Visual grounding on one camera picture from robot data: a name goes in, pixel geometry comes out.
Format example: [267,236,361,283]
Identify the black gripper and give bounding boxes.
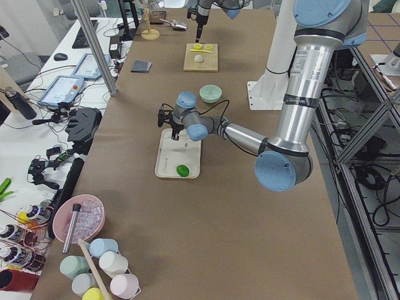
[170,120,184,141]
[195,14,209,43]

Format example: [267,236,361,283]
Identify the white steamed bun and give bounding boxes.
[194,54,204,63]

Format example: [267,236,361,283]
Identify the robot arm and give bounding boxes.
[158,1,369,192]
[187,0,251,43]

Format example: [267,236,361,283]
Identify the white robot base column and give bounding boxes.
[247,0,297,110]

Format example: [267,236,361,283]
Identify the mint green bowl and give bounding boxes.
[199,84,223,103]

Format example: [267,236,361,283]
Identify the pink bowl with ice cubes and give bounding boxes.
[52,194,106,244]

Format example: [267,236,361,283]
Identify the metal tube in bowl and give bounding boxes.
[62,204,81,254]

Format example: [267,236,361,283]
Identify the beige rabbit tray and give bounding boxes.
[154,128,201,179]

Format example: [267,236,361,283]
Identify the yellow plastic knife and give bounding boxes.
[190,48,213,54]

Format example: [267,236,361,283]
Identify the metal scoop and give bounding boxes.
[161,19,188,31]

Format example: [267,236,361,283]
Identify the bamboo cutting board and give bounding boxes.
[183,43,219,72]

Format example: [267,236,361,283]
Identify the green lime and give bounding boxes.
[176,164,190,178]

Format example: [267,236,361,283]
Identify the wooden mug tree stand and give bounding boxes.
[136,0,164,41]

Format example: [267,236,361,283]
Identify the grey folded cloth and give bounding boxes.
[131,60,153,73]

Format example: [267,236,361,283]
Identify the black plastic device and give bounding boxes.
[65,107,103,155]

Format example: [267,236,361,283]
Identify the far teach pendant tablet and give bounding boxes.
[71,53,101,80]

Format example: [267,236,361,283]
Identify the teach pendant tablet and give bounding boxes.
[37,76,84,108]
[71,53,101,80]

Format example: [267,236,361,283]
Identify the black keyboard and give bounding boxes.
[72,27,89,49]

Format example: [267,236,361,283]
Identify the near teach pendant tablet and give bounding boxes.
[37,76,84,108]

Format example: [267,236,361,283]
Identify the blue cup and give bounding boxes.
[89,238,119,258]

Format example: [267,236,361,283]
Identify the black computer mouse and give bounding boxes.
[53,52,68,61]

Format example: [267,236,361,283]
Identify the white cup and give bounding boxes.
[99,251,128,278]

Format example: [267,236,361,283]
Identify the black water bottle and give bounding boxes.
[4,87,37,120]

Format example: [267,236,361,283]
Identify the pink cup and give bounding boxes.
[110,274,141,299]

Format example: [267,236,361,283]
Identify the green cup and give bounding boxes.
[59,256,89,280]

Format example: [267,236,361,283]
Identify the grey cup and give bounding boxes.
[71,273,98,296]

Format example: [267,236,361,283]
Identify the yellow cup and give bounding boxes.
[82,287,104,300]

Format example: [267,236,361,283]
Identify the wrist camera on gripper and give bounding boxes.
[187,7,198,21]
[157,104,174,128]

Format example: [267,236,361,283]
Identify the aluminium frame post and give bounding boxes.
[71,0,118,96]

